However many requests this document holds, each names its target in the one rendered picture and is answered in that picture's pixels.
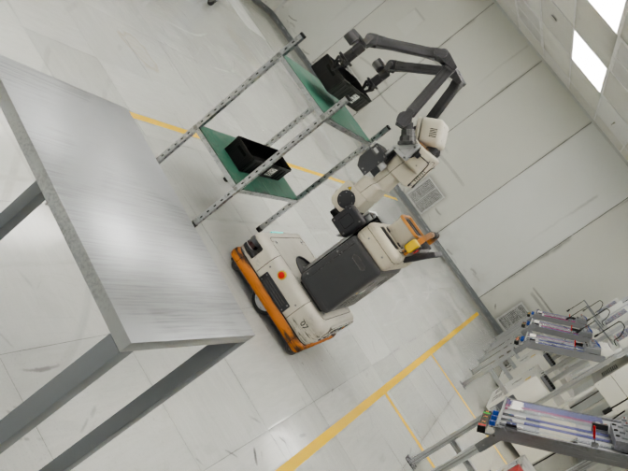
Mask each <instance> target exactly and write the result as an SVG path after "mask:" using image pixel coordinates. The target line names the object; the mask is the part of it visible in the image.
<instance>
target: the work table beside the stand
mask: <svg viewBox="0 0 628 471"><path fill-rule="evenodd" d="M0 108H1V109H2V111H3V113H4V115H5V117H6V119H7V122H8V124H9V126H10V128H11V130H12V132H13V134H14V136H15V138H16V140H17V142H18V144H19V146H20V148H21V151H22V153H23V155H24V157H25V159H26V161H27V163H28V164H29V166H30V168H31V170H32V172H33V175H34V177H35V179H36V181H35V182H34V183H33V184H32V185H30V186H29V187H28V188H27V189H26V190H25V191H24V192H23V193H22V194H21V195H19V196H18V197H17V198H16V199H15V200H14V201H13V202H12V203H11V204H10V205H9V206H7V207H6V208H5V209H4V210H3V211H2V212H1V213H0V240H1V239H3V238H4V237H5V236H6V235H7V234H8V233H9V232H10V231H12V230H13V229H14V228H15V227H16V226H17V225H18V224H19V223H20V222H22V221H23V220H24V219H25V218H26V217H27V216H28V215H29V214H31V213H32V212H33V211H34V210H35V209H36V208H37V207H38V206H40V205H41V204H42V203H43V202H44V201H45V200H46V201H47V203H48V205H49V207H50V211H51V213H52V215H53V217H54V219H55V220H56V222H57V224H58V226H59V228H60V230H61V232H62V234H63V236H64V239H65V241H66V243H67V246H68V248H69V249H70V251H71V253H72V255H73V257H74V259H75V261H76V263H77V265H78V268H79V270H80V272H81V274H82V276H83V277H84V280H85V282H86V284H87V286H88V288H89V290H90V292H91V294H92V296H93V299H94V301H95V303H96V304H97V306H98V308H99V310H100V312H101V314H102V317H103V319H104V321H105V323H106V325H107V328H108V330H109V331H110V334H109V335H107V336H106V337H104V338H103V339H102V340H101V341H99V342H98V343H97V344H96V345H94V346H93V347H92V348H91V349H89V350H88V351H87V352H85V353H84V354H83V355H81V356H80V357H79V358H78V359H76V361H75V362H73V363H72V364H71V365H69V366H68V367H67V368H66V369H65V370H63V371H62V372H61V373H60V374H58V375H57V376H56V377H54V378H53V379H52V380H50V381H49V382H48V383H47V384H45V385H44V386H43V387H42V388H40V389H39V390H38V391H37V392H35V393H34V394H32V395H31V396H30V397H29V398H27V399H26V400H25V401H24V402H22V403H21V404H20V405H19V406H17V407H16V408H15V409H13V410H12V411H11V412H10V413H8V414H7V415H6V416H5V417H4V418H3V419H2V420H0V454H1V453H2V452H4V451H5V450H7V449H8V448H9V447H11V446H12V445H13V444H14V443H16V442H17V441H18V440H20V439H21V438H22V437H23V436H25V435H26V434H28V433H29V432H30V431H32V430H33V429H34V428H35V427H37V426H38V425H39V424H40V423H41V422H42V421H44V420H45V419H46V418H48V417H49V416H50V415H52V414H53V413H54V412H55V411H57V410H58V409H59V408H61V407H62V406H64V405H65V404H66V403H67V402H69V401H70V400H71V399H73V398H74V397H75V396H76V395H78V394H79V393H81V392H82V391H83V390H85V389H86V388H87V387H88V386H90V385H91V384H92V383H94V382H95V381H96V380H97V379H99V378H100V377H102V376H103V375H104V374H105V373H106V372H107V371H108V370H110V369H111V368H112V367H114V366H115V365H116V364H118V363H119V362H120V361H122V360H123V359H124V358H126V357H127V356H128V355H129V354H131V353H132V352H133V351H135V350H157V349H169V348H181V347H192V346H204V345H206V346H205V347H203V348H202V349H201V350H199V351H198V352H196V353H195V354H194V355H193V356H192V357H191V358H189V359H188V360H187V361H185V362H184V363H183V364H181V365H180V366H178V367H177V368H176V369H174V370H173V371H172V372H170V373H169V374H168V375H166V376H165V377H164V378H162V379H160V380H159V381H158V382H156V383H155V384H154V385H152V386H151V387H150V388H148V389H147V390H146V391H144V392H143V393H141V394H140V395H139V396H138V397H137V398H136V399H134V400H133V401H132V402H130V403H129V404H128V405H126V406H125V407H123V408H122V409H121V410H119V411H118V412H117V413H115V414H114V415H112V416H111V417H110V418H108V419H107V420H106V421H104V422H103V423H101V424H100V425H99V426H97V427H96V428H95V429H93V430H92V431H91V432H89V433H88V434H87V435H85V436H84V437H83V438H82V439H81V440H79V441H78V442H77V443H75V444H74V445H73V446H71V447H70V448H69V449H67V450H65V451H64V452H63V453H61V454H60V455H59V456H57V457H56V458H55V459H53V460H52V461H51V462H49V463H48V464H46V465H45V466H44V467H42V468H41V469H40V470H38V471H70V470H72V469H73V468H75V467H76V466H77V465H79V464H80V463H82V462H83V461H84V460H86V459H87V458H89V457H90V456H91V455H93V454H94V453H95V452H97V451H98V450H100V449H101V448H103V447H104V446H105V445H106V444H107V443H108V442H110V441H111V440H113V439H114V438H115V437H117V436H118V435H120V434H121V433H122V432H124V431H125V430H127V429H128V428H129V427H131V426H132V425H133V424H135V423H136V422H138V421H139V420H141V419H142V418H143V417H145V416H146V415H147V414H149V413H150V412H152V410H153V409H155V408H156V407H158V406H159V405H160V404H162V403H163V402H165V401H166V400H167V399H169V398H170V397H171V396H173V395H174V394H176V393H177V392H179V391H180V390H181V389H183V388H184V387H185V386H187V385H188V384H190V383H191V382H192V381H194V380H195V379H196V378H198V377H200V376H201V375H202V374H204V373H205V372H206V371H208V369H209V368H211V367H212V366H214V365H215V364H217V363H218V362H219V361H221V360H222V359H223V358H225V357H226V356H228V355H229V354H230V353H232V352H233V351H234V350H236V349H238V348H239V347H240V346H242V345H243V344H244V343H246V342H247V341H248V340H250V339H251V338H253V337H254V336H255V334H254V332H253V331H252V329H251V327H250V324H249V323H248V321H247V319H246V317H245V316H244V314H243V312H242V310H241V308H240V307H239V305H238V303H237V301H236V300H235V298H234V296H233V295H232V293H231V291H230V289H229V287H228V286H227V284H226V282H225V280H224V279H223V277H222V275H221V272H220V271H219V269H218V267H217V266H216V265H215V263H214V261H213V259H212V258H211V256H210V254H209V252H208V250H207V248H206V246H205V244H204V243H203V241H202V239H201V237H200V235H199V234H198V233H197V231H196V229H195V228H194V226H193V223H192V222H191V220H190V218H189V216H188V214H187V213H186V211H185V209H184V207H183V206H182V204H181V203H180V201H179V199H178V197H177V195H176V193H175V192H174V190H173V188H172V186H171V185H170V183H169V181H168V179H167V177H166V176H165V174H164V171H163V170H162V168H161V167H160V165H159V163H158V162H157V160H156V158H155V156H154V155H153V153H152V151H151V149H150V147H149V145H148V143H147V141H146V140H145V138H144V136H143V135H142V134H141V132H140V130H139V128H138V126H137V125H136V122H135V120H134V119H133V117H132V115H131V113H130V112H129V110H128V109H127V108H125V107H121V106H119V105H117V104H114V103H112V102H110V101H108V100H106V99H104V98H101V97H99V96H97V95H94V94H92V93H88V92H86V91H84V90H82V89H80V88H78V87H75V86H73V85H71V84H68V83H66V82H64V81H61V80H59V79H57V78H54V77H52V76H49V75H47V74H45V73H42V72H40V71H38V70H35V69H34V68H32V67H29V66H27V65H25V64H21V63H19V62H16V61H14V60H12V59H9V58H8V57H6V56H3V55H1V54H0Z"/></svg>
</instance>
